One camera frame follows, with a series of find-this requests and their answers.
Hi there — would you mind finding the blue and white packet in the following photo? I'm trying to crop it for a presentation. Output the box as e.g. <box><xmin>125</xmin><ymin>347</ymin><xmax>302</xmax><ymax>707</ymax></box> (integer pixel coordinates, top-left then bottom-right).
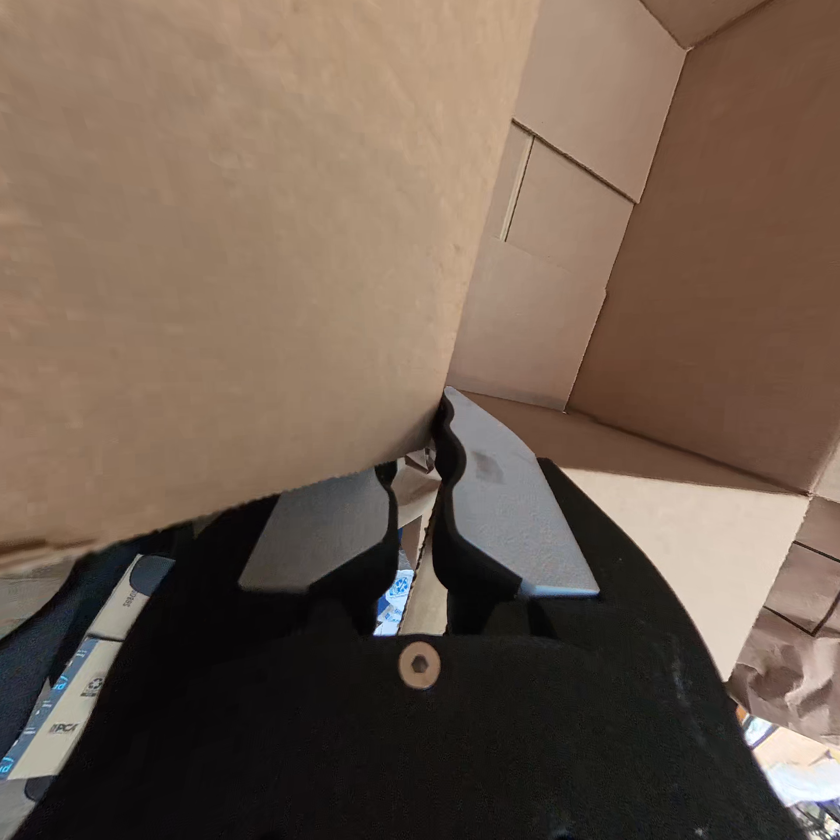
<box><xmin>373</xmin><ymin>570</ymin><xmax>416</xmax><ymax>637</ymax></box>

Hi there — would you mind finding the large brown cardboard box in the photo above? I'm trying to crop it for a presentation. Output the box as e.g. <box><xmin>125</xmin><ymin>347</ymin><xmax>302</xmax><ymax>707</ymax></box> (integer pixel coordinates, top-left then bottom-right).
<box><xmin>0</xmin><ymin>0</ymin><xmax>840</xmax><ymax>683</ymax></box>

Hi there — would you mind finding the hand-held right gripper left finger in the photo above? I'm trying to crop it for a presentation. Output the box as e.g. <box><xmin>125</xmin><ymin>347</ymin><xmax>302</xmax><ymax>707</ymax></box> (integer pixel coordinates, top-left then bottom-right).
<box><xmin>238</xmin><ymin>461</ymin><xmax>403</xmax><ymax>632</ymax></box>

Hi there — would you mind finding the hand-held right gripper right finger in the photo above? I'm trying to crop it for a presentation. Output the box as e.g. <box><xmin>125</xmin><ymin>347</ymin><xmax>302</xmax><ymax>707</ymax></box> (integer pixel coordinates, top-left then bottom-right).
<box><xmin>432</xmin><ymin>386</ymin><xmax>601</xmax><ymax>635</ymax></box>

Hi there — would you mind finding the dark crumpled brown paper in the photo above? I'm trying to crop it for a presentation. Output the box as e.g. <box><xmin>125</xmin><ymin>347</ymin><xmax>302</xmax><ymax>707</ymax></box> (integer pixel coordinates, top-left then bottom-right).
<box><xmin>727</xmin><ymin>607</ymin><xmax>840</xmax><ymax>746</ymax></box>

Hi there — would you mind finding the flat printed cardboard piece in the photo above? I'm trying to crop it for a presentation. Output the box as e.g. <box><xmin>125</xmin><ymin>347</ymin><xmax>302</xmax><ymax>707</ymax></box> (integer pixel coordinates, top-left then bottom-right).
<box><xmin>0</xmin><ymin>553</ymin><xmax>178</xmax><ymax>783</ymax></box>

